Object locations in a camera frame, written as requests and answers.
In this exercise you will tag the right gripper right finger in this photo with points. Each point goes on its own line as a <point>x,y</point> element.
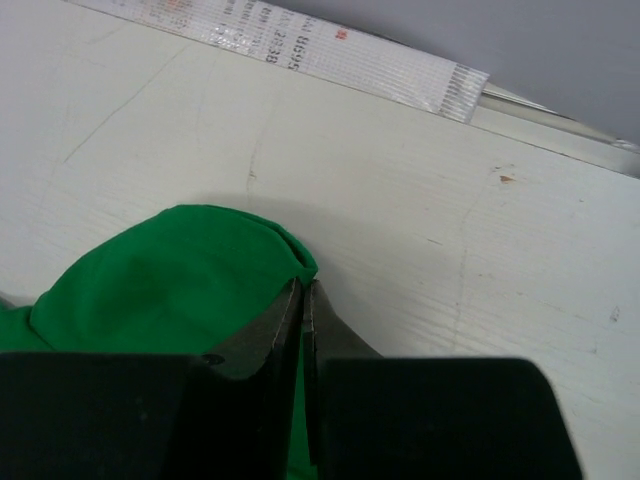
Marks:
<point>375,417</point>

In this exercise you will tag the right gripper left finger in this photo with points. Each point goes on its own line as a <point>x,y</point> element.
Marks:
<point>222,414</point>

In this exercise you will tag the green polo shirt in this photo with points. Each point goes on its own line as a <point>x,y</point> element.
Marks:
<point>180,282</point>

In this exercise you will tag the white printed label strip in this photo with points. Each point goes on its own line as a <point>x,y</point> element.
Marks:
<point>315,47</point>

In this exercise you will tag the aluminium table frame rail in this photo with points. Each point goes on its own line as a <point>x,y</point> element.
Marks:
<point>504,113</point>

